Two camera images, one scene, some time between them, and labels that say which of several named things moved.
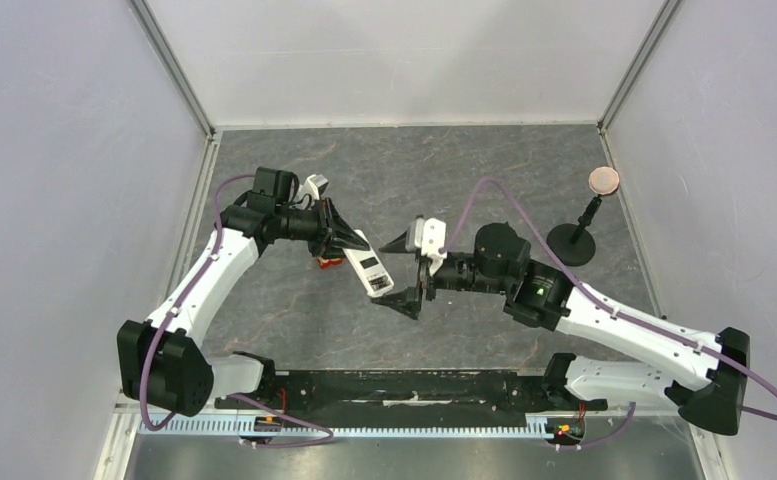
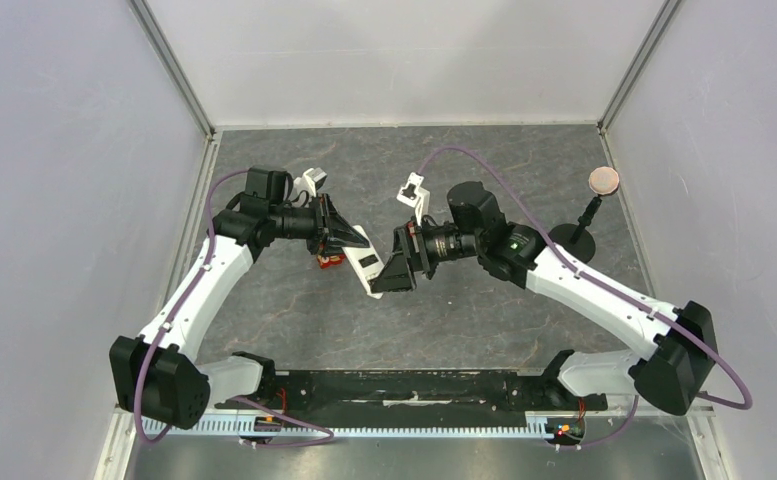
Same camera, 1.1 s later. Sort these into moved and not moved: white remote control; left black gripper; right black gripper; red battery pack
Moved: right black gripper
Not moved: red battery pack; white remote control; left black gripper
